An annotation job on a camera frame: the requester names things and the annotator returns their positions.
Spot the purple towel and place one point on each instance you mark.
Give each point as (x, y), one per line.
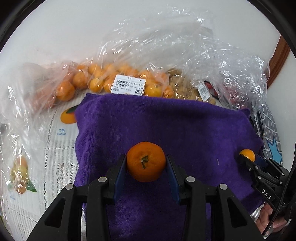
(203, 139)

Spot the small orange kumquat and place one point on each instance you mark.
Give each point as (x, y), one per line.
(249, 154)

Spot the orange mandarin with stem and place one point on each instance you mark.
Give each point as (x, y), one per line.
(145, 161)

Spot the clear bag of kumquats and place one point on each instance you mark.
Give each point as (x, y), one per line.
(150, 64)

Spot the grey checked star cloth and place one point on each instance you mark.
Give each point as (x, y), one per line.
(266, 129)

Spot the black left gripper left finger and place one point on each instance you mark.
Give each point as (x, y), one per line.
(62, 219)

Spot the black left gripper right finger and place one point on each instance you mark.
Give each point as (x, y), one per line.
(209, 208)

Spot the brown wooden trim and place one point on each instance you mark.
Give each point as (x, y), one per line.
(278, 60)

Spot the white fruit-print tablecloth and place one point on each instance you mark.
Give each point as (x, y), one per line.
(37, 160)

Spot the clear bag of mandarins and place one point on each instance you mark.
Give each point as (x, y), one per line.
(37, 104)

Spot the person's hand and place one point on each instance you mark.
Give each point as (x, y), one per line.
(263, 220)

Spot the clear bag of longans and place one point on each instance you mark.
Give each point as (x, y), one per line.
(238, 77)

